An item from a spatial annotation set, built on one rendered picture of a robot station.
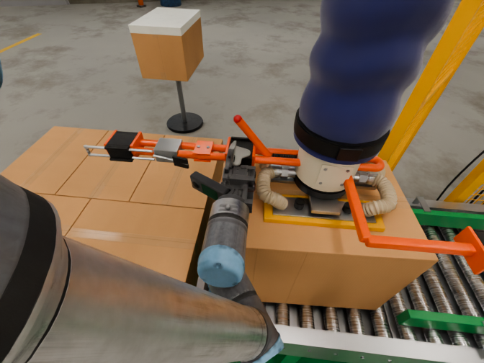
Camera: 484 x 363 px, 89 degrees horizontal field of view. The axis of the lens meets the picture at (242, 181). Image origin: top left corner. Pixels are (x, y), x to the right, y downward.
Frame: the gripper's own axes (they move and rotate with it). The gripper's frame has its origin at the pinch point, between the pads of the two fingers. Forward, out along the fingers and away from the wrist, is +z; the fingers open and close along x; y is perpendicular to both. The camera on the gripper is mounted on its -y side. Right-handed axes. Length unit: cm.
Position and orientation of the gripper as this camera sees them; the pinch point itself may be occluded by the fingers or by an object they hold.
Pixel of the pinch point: (232, 153)
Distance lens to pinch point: 72.8
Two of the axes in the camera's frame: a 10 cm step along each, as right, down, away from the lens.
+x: 0.1, -6.9, -7.2
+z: 1.0, -7.2, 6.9
